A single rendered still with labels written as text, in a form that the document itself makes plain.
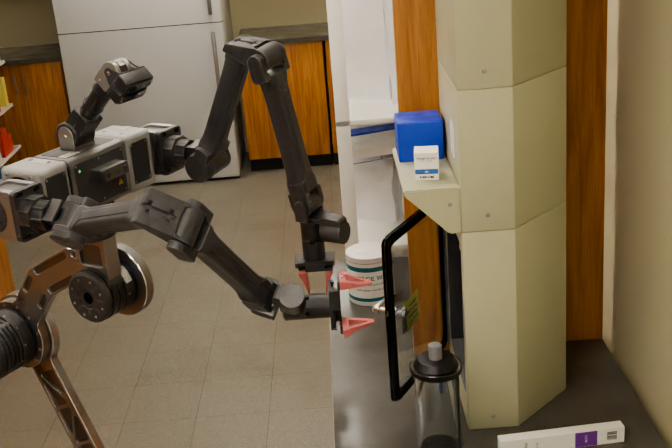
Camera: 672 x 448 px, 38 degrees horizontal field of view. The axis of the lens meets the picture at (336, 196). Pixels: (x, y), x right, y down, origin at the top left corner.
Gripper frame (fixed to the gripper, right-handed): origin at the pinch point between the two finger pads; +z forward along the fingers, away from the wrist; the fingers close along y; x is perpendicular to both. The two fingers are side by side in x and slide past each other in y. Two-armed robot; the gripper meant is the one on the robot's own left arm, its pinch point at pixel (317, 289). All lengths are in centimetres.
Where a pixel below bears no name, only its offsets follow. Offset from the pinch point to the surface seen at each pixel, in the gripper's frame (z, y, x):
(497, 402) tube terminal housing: 10, 39, -45
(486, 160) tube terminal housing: -46, 38, -46
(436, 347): -10, 25, -56
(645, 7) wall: -70, 76, -26
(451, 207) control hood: -36, 31, -45
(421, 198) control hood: -39, 25, -45
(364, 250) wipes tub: 1.1, 13.4, 26.8
